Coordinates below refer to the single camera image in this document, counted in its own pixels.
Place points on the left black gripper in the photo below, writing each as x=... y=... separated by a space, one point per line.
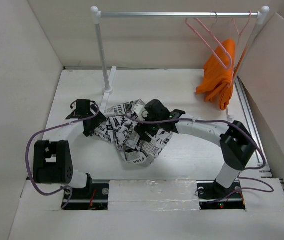
x=93 y=110

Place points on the aluminium rail right side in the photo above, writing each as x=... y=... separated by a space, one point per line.
x=251 y=125

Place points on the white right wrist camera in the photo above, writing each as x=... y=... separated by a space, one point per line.
x=139 y=112

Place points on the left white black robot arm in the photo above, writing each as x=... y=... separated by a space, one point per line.
x=52 y=158

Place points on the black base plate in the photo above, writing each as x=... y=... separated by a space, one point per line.
x=95 y=200
x=214 y=197

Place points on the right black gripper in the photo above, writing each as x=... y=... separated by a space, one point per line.
x=140 y=129

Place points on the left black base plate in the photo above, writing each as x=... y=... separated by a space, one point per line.
x=95 y=200

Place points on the pink wire hanger empty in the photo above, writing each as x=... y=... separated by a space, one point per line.
x=219 y=44

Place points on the newspaper print trousers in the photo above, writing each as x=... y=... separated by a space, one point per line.
x=118 y=129

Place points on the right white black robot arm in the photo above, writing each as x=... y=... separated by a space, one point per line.
x=236 y=143

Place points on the white metal clothes rack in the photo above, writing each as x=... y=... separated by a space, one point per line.
x=109 y=77

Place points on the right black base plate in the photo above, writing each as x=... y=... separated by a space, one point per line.
x=214 y=197

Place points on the orange garment on hanger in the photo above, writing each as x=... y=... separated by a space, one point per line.
x=217 y=81

